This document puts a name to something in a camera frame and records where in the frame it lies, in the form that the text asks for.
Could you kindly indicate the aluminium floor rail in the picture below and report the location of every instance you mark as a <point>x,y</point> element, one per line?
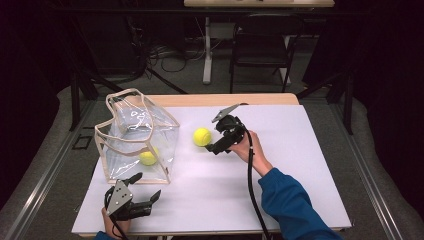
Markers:
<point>370,176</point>
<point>43,180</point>

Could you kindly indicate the yellow tennis ball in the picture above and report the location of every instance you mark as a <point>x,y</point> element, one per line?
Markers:
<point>202,137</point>
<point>148,157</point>

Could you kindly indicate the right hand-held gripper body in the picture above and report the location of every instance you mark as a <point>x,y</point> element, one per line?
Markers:
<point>231,131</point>

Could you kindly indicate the black metal stand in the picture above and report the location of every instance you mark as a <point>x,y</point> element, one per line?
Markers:
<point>343,96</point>
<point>78,96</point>

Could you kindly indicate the clear plastic tote bag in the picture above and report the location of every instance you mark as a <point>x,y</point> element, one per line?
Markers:
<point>133,130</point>

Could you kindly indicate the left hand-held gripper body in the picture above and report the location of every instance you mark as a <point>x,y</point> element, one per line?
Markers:
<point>125,205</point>

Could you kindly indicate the black folding chair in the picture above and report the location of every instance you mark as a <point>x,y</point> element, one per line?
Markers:
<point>263,50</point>

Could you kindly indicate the person's right hand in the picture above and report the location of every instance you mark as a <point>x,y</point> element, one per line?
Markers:
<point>255,151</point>

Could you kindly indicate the person's left hand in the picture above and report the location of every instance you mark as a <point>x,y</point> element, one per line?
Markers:
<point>115,226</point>

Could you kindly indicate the black floor socket frame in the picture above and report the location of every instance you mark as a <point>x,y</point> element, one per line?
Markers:
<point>82,142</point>

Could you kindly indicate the white table board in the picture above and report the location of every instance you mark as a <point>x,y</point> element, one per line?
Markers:
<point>213,186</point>

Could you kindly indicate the beige desk with white legs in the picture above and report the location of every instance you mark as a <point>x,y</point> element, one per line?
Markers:
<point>258,3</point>

